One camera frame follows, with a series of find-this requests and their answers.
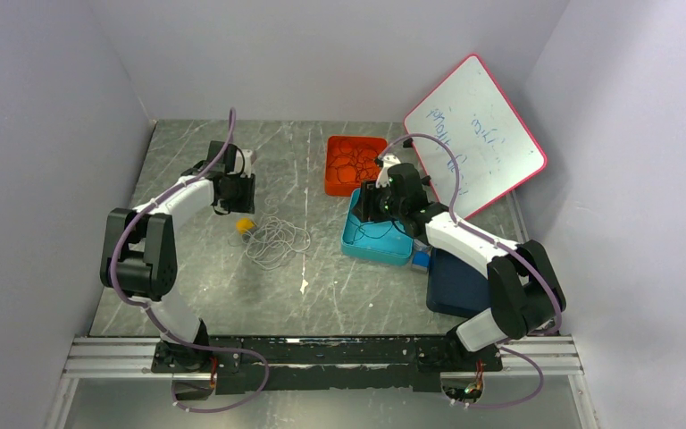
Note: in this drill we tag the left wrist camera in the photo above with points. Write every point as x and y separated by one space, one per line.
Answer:
245 162

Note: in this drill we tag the pink framed whiteboard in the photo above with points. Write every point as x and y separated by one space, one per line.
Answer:
470 140

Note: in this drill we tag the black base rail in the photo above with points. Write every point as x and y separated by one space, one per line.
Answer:
241 364

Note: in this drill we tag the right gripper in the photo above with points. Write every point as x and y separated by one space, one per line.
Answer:
369 193

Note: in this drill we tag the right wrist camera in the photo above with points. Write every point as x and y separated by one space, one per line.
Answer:
387 161

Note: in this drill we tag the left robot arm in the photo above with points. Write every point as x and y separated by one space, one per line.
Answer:
139 256

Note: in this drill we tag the light blue square tray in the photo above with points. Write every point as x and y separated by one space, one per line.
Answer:
384 242

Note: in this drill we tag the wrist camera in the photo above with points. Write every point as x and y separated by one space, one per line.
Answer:
387 161
245 162

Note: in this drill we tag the orange square tray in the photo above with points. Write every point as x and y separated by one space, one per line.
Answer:
349 161

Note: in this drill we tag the blue white block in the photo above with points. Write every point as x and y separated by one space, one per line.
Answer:
421 261

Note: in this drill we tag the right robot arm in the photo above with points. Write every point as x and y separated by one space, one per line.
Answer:
524 292

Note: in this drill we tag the yellow grey block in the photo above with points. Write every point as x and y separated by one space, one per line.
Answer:
245 226

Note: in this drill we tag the aluminium frame rail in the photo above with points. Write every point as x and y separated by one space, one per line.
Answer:
131 358

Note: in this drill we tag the dark blue square tray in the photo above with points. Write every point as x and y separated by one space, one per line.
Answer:
454 287

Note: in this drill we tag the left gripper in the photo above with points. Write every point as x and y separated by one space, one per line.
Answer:
246 204

